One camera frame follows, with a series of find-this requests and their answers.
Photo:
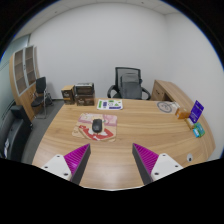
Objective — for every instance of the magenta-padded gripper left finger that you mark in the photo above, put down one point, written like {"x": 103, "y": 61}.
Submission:
{"x": 78, "y": 160}

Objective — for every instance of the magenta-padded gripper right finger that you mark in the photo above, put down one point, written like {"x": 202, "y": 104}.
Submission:
{"x": 146, "y": 160}

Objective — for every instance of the black computer mouse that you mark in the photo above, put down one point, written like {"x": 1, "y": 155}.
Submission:
{"x": 97, "y": 125}

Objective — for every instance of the cartoon print mouse pad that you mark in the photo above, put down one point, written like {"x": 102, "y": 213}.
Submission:
{"x": 110, "y": 128}

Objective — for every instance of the small white round disc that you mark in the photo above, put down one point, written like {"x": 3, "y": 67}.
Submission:
{"x": 190, "y": 157}

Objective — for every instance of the round grey logo sheet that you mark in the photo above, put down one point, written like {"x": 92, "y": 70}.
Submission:
{"x": 165, "y": 107}

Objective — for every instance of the orange cardboard box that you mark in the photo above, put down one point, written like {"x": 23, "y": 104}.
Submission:
{"x": 182, "y": 114}

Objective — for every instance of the wide brown cardboard box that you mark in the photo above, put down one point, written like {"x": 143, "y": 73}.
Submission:
{"x": 85, "y": 100}

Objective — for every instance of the green teal small box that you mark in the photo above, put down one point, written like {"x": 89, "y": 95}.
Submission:
{"x": 198, "y": 130}

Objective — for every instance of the white sticker sheet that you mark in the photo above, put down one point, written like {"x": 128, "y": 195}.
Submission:
{"x": 109, "y": 104}

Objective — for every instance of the tall brown cardboard box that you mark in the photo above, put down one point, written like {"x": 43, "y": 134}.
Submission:
{"x": 68, "y": 95}

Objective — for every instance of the black leather sofa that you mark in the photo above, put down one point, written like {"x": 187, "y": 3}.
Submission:
{"x": 15, "y": 133}

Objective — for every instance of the purple card package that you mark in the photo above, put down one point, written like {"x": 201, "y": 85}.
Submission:
{"x": 196, "y": 111}

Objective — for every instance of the black printed box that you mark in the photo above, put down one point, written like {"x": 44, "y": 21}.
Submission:
{"x": 84, "y": 88}

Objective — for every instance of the wooden side desk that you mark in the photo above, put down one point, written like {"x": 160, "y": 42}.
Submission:
{"x": 170, "y": 91}

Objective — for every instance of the grey backpack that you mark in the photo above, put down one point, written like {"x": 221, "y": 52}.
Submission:
{"x": 131, "y": 86}

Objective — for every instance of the small black visitor chair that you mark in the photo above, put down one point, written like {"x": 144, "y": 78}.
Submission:
{"x": 40, "y": 86}

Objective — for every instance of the black mesh office chair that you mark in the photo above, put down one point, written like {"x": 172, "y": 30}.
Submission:
{"x": 128, "y": 70}

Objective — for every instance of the wooden shelf cabinet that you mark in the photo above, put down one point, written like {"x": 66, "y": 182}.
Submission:
{"x": 21, "y": 76}

